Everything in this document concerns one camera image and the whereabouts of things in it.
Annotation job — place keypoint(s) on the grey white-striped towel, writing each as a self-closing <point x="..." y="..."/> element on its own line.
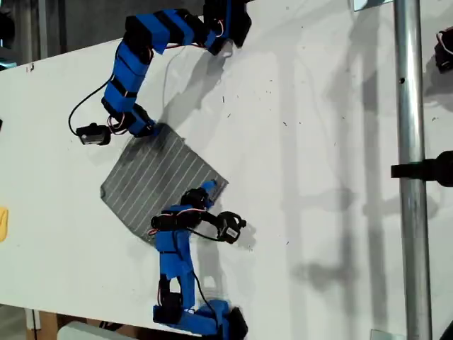
<point x="159" y="170"/>

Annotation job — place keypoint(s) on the grey metal pole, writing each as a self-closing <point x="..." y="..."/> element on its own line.
<point x="42" y="28"/>

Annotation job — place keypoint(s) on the white box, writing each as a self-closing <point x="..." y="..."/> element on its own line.
<point x="81" y="333"/>

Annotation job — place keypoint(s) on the wooden board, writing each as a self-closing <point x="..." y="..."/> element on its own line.
<point x="47" y="324"/>

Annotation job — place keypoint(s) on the dark round background object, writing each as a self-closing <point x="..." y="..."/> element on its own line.
<point x="5" y="28"/>

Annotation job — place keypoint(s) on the yellow object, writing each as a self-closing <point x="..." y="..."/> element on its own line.
<point x="3" y="225"/>

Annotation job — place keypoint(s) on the black clamp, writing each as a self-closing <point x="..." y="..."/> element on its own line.
<point x="424" y="170"/>

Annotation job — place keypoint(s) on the black camera stalk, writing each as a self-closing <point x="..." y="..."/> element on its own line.
<point x="210" y="217"/>

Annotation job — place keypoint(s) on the black camera box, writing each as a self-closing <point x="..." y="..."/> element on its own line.
<point x="230" y="228"/>
<point x="92" y="135"/>

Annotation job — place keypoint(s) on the small metal corner bracket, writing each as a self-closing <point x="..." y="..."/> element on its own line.
<point x="30" y="67"/>

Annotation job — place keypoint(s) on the steel post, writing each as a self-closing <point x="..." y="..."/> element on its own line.
<point x="410" y="106"/>

